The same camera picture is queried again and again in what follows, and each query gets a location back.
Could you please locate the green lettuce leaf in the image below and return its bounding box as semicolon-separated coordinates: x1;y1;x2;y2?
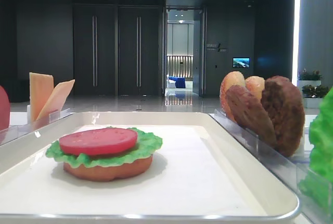
45;128;163;168
299;90;332;210

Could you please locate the red tomato slice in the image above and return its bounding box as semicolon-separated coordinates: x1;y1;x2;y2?
59;128;138;156
0;86;10;130

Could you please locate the bun slice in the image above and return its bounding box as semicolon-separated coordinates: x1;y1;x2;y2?
63;155;153;182

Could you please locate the inner brown meat patty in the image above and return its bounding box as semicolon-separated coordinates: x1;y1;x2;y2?
226;85;277;148

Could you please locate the brown meat patty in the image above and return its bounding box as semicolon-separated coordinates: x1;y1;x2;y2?
261;76;305;157
226;85;277;148

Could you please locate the leaning orange cheese slice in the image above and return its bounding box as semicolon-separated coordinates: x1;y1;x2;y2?
37;79;75;120

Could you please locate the outer brown meat patty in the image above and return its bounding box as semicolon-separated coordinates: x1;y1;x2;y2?
261;76;305;157

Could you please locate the upright orange cheese slice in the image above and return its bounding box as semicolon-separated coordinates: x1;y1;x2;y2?
29;72;54;122

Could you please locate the red tomato slice in rack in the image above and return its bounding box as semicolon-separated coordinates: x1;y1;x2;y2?
0;86;10;130

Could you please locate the green lettuce leaf in rack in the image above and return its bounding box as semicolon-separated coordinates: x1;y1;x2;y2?
299;90;332;210

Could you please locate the dark double door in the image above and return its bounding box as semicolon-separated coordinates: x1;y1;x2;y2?
73;4;162;96

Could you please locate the inner bun slice right rack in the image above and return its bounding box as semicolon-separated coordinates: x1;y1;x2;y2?
220;71;247;123

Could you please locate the bun slice rack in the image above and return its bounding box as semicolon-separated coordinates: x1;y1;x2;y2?
220;71;247;123
245;76;265;100

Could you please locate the white rectangular tray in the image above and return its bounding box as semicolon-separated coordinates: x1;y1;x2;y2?
1;112;300;223

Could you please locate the outer bun slice right rack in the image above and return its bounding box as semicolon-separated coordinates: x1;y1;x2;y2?
245;76;265;100

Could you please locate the potted flower planter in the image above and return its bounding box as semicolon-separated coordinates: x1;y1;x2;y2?
297;69;329;109

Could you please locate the clear long left guard strip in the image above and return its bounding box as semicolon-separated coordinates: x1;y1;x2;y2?
1;108;71;145

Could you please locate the clear long guard strip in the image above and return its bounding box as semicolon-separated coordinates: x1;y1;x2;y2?
214;109;332;214
1;108;71;145

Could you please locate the clear long right guard strip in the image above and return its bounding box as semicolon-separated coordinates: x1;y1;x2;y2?
214;109;332;214

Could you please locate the wall display screen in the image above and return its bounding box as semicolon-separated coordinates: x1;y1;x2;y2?
233;57;250;68

